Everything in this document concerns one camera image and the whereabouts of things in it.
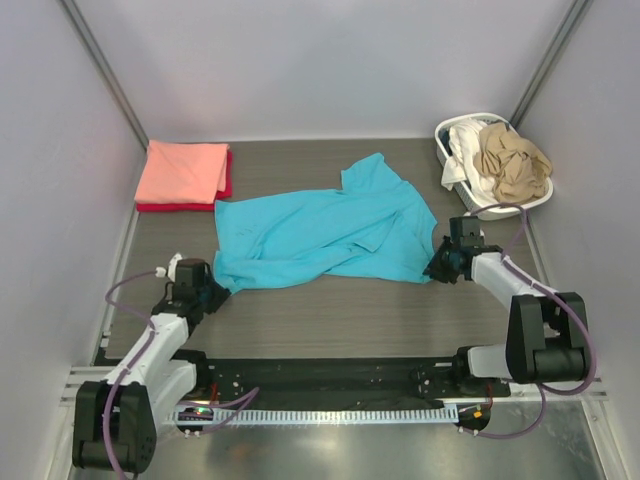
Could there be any turquoise t shirt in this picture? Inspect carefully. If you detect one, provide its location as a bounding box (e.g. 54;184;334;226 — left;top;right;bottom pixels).
213;153;437;293

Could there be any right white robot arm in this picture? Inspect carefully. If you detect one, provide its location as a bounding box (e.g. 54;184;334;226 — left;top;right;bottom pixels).
425;216;596;396

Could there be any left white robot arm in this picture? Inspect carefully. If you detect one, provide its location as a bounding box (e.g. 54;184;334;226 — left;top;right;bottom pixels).
71;254;230;475

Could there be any folded red t shirt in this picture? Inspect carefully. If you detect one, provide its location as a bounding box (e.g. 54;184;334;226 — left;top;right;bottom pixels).
135;150;233;213

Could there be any white laundry basket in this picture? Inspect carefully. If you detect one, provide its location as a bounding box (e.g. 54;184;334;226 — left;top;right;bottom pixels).
433;112;555;222

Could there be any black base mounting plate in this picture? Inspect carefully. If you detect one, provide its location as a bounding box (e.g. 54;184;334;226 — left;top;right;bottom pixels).
190;357;510;426

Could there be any beige t shirt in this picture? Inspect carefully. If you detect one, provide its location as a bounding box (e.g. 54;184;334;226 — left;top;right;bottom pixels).
473;122;553;205

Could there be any folded salmon pink t shirt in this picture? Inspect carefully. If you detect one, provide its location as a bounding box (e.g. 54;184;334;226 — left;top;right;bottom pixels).
134;140;232;206

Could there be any white t shirt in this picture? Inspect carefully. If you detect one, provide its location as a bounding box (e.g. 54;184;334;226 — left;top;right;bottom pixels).
441;119;497;206

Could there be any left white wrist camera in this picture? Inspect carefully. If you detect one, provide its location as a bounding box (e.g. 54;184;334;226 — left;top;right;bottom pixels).
154;253;184;282

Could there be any white slotted cable duct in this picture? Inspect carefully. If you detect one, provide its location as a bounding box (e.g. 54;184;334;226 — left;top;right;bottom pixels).
164;405;459;429

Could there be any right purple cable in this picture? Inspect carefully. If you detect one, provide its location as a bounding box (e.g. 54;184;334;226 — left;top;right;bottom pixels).
467;202;599;439

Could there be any left aluminium frame post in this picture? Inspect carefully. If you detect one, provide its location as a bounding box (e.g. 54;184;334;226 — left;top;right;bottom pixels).
58;0;149;149

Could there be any aluminium frame post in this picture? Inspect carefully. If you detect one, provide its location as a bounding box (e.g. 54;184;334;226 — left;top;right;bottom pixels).
510;0;594;128
58;0;149;149

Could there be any right aluminium frame post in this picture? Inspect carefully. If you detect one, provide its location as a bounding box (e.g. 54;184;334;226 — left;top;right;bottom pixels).
510;0;594;128

